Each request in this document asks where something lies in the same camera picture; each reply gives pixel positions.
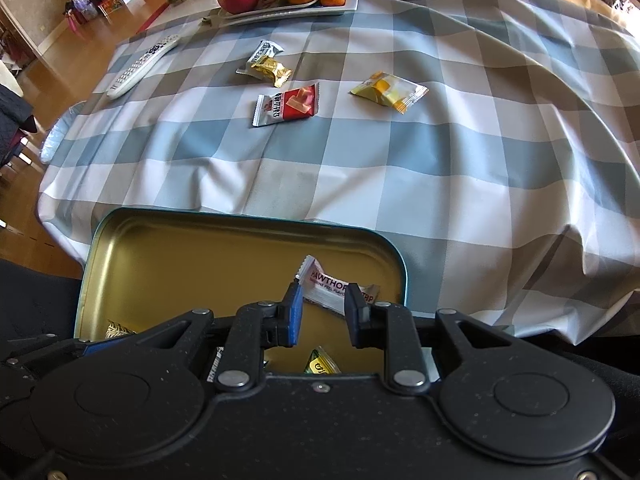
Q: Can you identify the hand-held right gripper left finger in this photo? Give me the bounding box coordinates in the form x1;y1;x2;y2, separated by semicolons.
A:
127;282;306;393

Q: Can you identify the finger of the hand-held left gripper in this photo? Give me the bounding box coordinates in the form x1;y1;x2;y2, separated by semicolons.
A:
0;332;137;368

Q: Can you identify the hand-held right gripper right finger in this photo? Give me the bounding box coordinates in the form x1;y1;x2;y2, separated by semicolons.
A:
345;282;526;395

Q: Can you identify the white hawthorn snack packet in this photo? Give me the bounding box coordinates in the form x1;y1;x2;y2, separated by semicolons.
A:
297;255;381;318

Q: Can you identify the green yellow peas packet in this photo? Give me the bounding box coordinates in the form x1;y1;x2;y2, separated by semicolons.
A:
304;346;342;375

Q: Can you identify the gold metal tin tray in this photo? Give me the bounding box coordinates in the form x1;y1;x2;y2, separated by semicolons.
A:
72;207;410;376

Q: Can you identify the red and white snack packet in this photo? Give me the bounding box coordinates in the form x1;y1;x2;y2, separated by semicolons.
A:
251;82;320;128

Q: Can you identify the yellow and white snack packet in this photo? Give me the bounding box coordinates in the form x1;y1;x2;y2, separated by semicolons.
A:
349;72;430;113

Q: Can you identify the small gold candy packet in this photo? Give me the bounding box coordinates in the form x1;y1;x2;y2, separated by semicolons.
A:
250;56;293;88

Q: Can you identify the white sesame snack packet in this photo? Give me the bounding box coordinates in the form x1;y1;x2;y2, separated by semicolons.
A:
236;40;285;75

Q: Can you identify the person's black clothing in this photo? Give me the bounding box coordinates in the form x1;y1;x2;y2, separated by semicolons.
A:
0;257;640;376

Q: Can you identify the blue grey checked tablecloth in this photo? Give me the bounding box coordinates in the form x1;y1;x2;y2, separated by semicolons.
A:
35;0;640;338

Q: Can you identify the black jacket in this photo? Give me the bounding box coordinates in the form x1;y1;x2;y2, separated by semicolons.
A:
0;82;38;168

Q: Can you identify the white remote control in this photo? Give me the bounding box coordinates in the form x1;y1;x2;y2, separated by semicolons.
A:
106;34;182;100

